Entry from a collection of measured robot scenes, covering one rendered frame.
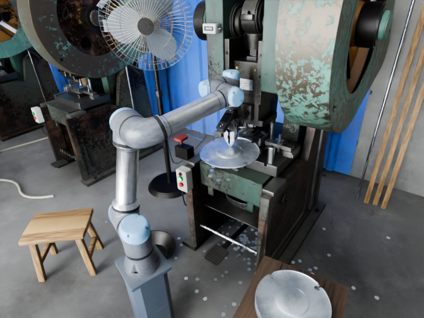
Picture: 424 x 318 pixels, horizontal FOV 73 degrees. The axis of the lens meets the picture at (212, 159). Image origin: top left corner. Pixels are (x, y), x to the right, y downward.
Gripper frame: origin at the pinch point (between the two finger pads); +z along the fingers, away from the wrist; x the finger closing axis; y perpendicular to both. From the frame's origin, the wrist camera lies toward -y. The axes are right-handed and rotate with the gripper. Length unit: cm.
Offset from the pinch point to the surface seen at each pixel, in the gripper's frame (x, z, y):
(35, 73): 326, 11, 53
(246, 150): -8.3, 1.9, 2.2
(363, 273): -69, 81, 35
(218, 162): -3.0, 2.5, -13.6
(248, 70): -1.4, -33.0, 14.8
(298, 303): -53, 41, -32
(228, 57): 7.5, -38.9, 11.3
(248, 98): -1.8, -19.3, 14.8
